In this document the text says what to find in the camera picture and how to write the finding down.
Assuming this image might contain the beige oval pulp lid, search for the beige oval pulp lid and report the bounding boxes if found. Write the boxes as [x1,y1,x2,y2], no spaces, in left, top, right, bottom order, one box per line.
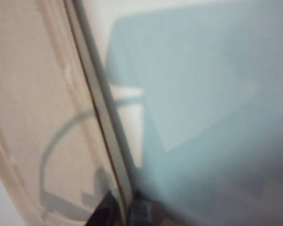
[0,0,135,226]

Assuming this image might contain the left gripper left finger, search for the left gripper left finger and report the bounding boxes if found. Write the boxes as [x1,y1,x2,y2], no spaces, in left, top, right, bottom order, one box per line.
[86,190,120,226]

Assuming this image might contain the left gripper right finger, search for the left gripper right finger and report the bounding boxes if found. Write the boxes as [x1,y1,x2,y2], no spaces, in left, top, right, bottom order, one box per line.
[129,191,153,226]

